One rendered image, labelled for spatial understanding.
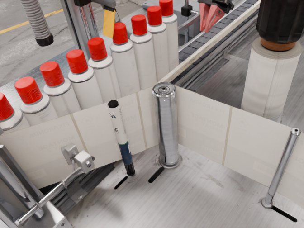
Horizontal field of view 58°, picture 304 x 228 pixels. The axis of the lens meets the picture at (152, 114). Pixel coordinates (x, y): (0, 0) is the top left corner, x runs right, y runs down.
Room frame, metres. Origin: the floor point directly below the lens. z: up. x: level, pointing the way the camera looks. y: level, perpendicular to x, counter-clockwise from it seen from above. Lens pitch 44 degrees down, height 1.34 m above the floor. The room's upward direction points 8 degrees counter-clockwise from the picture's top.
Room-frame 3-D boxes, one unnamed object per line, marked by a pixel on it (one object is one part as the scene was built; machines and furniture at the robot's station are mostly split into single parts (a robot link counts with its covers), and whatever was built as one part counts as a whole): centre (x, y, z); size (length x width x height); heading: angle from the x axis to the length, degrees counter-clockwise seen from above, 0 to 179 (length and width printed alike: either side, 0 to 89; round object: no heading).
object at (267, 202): (0.22, -0.18, 0.97); 0.02 x 0.02 x 0.19
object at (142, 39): (0.57, 0.00, 0.98); 0.05 x 0.05 x 0.20
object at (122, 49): (0.54, 0.05, 0.98); 0.05 x 0.05 x 0.20
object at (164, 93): (0.34, -0.02, 0.97); 0.05 x 0.05 x 0.19
